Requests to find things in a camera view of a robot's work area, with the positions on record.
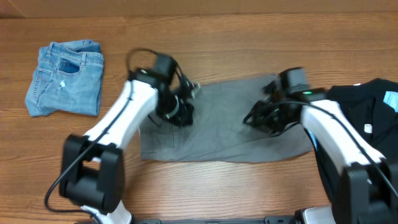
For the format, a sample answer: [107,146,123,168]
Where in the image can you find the black t-shirt pile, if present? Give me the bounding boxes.
[312,78,398,209]

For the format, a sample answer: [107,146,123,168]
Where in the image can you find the grey cotton shorts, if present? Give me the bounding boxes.
[139,75,312,163]

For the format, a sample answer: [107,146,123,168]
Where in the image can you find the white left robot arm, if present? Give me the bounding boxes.
[48,53,200,223]

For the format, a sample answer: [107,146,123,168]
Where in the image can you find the folded blue denim shorts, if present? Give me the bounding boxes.
[25,39,104,117]

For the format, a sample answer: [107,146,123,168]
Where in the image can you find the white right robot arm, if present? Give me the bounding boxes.
[243,67,397,224]

